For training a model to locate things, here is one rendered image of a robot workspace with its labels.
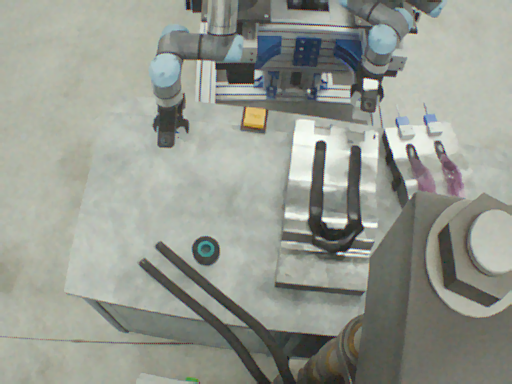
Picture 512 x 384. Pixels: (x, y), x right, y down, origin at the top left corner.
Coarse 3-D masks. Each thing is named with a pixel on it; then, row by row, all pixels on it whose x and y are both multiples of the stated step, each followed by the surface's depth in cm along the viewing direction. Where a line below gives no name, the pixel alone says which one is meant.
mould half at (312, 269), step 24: (312, 144) 179; (336, 144) 179; (360, 144) 180; (336, 168) 177; (288, 192) 171; (336, 192) 173; (360, 192) 174; (288, 216) 165; (336, 216) 166; (288, 240) 169; (360, 240) 164; (288, 264) 167; (312, 264) 168; (336, 264) 168; (360, 264) 168; (312, 288) 168; (336, 288) 165; (360, 288) 165
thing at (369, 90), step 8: (368, 80) 162; (376, 80) 162; (368, 88) 163; (376, 88) 163; (368, 96) 163; (376, 96) 163; (360, 104) 165; (368, 104) 163; (376, 104) 163; (368, 112) 164
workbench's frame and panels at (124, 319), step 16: (96, 304) 186; (112, 304) 169; (112, 320) 213; (128, 320) 210; (144, 320) 202; (160, 320) 196; (176, 320) 190; (192, 320) 185; (160, 336) 233; (176, 336) 226; (192, 336) 218; (208, 336) 212; (240, 336) 201; (256, 336) 197; (288, 336) 185; (304, 336) 187; (320, 336) 184; (336, 336) 167; (256, 352) 234; (288, 352) 223; (304, 352) 221
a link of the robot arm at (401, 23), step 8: (376, 8) 153; (384, 8) 153; (400, 8) 154; (376, 16) 153; (384, 16) 152; (392, 16) 152; (400, 16) 152; (408, 16) 153; (376, 24) 155; (384, 24) 151; (392, 24) 150; (400, 24) 151; (408, 24) 152; (400, 32) 151; (408, 32) 155; (400, 40) 152
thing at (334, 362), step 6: (360, 330) 88; (354, 336) 92; (360, 336) 86; (354, 342) 91; (330, 360) 113; (336, 360) 107; (300, 366) 162; (336, 366) 109; (294, 372) 161; (300, 372) 158; (294, 378) 161; (300, 378) 157; (318, 378) 134
